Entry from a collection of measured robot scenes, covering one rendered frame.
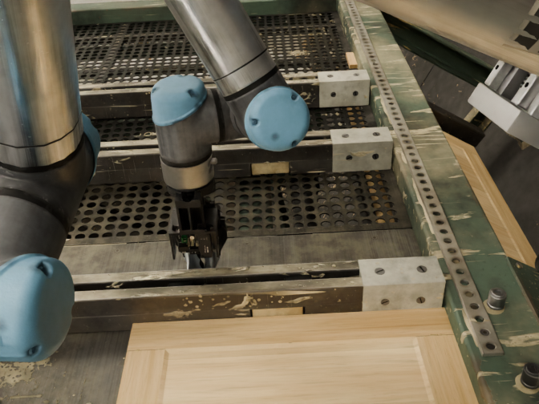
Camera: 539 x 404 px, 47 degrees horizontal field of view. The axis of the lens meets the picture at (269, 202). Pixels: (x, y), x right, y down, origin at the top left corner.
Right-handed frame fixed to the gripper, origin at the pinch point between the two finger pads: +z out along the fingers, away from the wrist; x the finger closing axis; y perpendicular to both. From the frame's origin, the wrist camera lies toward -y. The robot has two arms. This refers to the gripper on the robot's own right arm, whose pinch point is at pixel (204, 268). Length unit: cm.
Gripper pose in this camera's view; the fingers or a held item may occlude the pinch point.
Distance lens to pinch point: 107.6
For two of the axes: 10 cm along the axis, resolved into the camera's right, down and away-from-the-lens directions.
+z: 0.4, 8.0, 5.9
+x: 10.0, -0.5, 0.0
